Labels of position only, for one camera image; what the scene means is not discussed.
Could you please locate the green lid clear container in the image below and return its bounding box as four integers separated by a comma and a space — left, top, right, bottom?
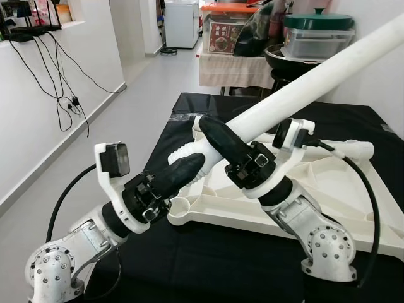
281, 8, 355, 61

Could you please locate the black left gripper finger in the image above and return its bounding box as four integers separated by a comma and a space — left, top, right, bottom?
150, 153, 207, 198

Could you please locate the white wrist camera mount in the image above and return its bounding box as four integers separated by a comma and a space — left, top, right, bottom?
93, 142, 151, 235
242, 118, 318, 201

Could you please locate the beige striped cloth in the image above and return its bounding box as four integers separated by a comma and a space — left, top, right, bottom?
199, 52, 275, 89

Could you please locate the black wall cable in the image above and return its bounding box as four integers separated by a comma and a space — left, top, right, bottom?
45, 30, 129, 95
8, 39, 70, 133
33, 37, 90, 138

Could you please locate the black bag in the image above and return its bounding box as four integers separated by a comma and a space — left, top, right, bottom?
234, 0, 285, 57

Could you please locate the black tablecloth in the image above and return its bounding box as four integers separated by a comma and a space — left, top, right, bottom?
82, 93, 404, 303

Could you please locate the white chest freezer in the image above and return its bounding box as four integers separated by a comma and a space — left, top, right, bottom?
164, 0, 200, 50

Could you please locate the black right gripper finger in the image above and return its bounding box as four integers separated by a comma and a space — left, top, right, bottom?
198, 116, 254, 170

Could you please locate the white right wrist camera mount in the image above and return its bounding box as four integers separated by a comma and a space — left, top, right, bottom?
242, 118, 318, 201

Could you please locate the orange lid storage box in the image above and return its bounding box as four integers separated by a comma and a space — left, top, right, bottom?
201, 2, 261, 59

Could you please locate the black wok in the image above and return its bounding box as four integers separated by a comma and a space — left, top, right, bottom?
264, 43, 329, 73

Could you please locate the white plastic children table top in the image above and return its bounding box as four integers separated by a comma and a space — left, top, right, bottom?
167, 117, 404, 259

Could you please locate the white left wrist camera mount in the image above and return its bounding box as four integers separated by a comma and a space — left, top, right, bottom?
93, 142, 151, 235

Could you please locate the clear tape patch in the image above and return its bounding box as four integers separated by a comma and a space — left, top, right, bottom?
172, 109, 196, 121

